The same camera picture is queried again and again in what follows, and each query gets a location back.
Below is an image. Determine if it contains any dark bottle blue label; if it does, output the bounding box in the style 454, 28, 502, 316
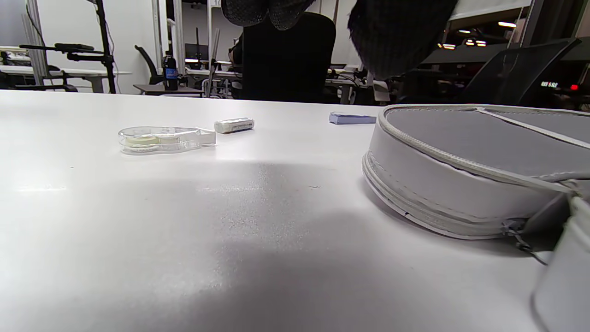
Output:
162, 53, 179, 91

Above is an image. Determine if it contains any black high-back office chair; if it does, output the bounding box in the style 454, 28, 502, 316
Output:
233, 12, 337, 103

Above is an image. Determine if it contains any clear correction tape dispenser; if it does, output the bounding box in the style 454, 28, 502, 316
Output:
118, 126, 216, 155

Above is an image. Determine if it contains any black stand pole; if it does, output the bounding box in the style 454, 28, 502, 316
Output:
90, 0, 117, 94

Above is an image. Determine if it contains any person's left hand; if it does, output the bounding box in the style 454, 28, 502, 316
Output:
221, 0, 459, 81

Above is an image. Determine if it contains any pale blue rectangular block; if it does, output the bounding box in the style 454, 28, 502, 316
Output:
329, 112, 378, 125

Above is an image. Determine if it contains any black chrome-base office chair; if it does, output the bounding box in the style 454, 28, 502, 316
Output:
9, 43, 113, 93

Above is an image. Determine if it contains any small white eraser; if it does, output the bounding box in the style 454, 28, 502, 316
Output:
214, 117, 255, 135

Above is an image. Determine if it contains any black mesh office chair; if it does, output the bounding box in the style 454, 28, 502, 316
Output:
463, 38, 581, 107

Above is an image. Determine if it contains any brown side table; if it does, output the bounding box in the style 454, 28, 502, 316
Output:
134, 83, 203, 97

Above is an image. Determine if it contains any white printed zippered pencil case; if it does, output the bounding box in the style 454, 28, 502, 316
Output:
362, 104, 590, 332

